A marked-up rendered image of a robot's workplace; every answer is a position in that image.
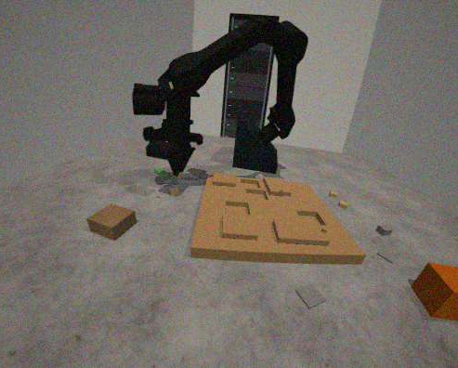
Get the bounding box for orange cube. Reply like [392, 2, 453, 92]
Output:
[411, 262, 458, 321]

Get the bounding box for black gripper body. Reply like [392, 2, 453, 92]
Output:
[146, 115, 203, 160]

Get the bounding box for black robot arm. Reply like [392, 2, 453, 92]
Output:
[132, 15, 308, 147]

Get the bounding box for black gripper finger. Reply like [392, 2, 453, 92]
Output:
[179, 147, 195, 173]
[168, 152, 185, 177]

